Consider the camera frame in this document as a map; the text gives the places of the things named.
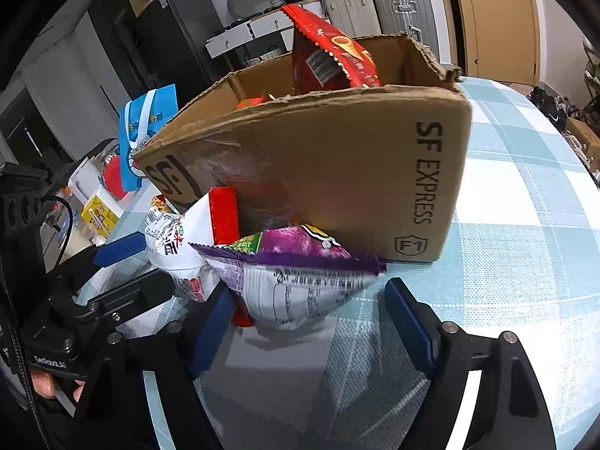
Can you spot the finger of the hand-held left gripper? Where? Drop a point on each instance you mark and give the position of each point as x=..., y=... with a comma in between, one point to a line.
x=122, y=248
x=140, y=290

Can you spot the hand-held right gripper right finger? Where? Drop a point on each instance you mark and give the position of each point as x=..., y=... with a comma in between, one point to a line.
x=408, y=323

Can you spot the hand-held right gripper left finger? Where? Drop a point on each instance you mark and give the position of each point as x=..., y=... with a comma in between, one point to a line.
x=211, y=333

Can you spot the purple snack bag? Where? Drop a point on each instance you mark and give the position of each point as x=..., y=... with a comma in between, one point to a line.
x=290, y=286

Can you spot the brown cardboard box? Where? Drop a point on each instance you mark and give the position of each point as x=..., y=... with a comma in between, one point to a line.
x=328, y=159

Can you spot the red cone snack bag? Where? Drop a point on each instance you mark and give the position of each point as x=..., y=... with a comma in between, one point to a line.
x=328, y=51

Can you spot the person's left hand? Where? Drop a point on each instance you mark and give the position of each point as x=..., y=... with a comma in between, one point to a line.
x=43, y=384

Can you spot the yellow box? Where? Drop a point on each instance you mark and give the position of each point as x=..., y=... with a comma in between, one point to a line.
x=99, y=215

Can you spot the white red snack bag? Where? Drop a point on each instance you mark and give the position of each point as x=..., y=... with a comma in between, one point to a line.
x=173, y=248

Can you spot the white box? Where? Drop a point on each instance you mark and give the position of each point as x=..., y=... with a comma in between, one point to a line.
x=84, y=183

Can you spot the blue cartoon gift bag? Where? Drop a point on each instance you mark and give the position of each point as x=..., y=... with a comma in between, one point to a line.
x=140, y=122

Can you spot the small red snack packet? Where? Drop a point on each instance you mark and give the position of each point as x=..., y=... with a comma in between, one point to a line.
x=251, y=103

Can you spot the black refrigerator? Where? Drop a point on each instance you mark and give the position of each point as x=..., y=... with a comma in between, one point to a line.
x=178, y=42

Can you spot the white drawer cabinet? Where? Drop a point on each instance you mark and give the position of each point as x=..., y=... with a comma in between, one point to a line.
x=243, y=33

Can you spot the small cardboard box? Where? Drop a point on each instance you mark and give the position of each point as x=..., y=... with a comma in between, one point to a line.
x=583, y=133

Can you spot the pile of shoes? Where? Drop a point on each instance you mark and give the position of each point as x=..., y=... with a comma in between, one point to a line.
x=553, y=103

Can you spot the silver suitcase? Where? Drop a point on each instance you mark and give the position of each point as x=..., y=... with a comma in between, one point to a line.
x=403, y=11

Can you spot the beige suitcase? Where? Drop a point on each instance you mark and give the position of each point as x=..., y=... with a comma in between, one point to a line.
x=349, y=11

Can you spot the wooden door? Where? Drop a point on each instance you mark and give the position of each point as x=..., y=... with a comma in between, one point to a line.
x=497, y=18

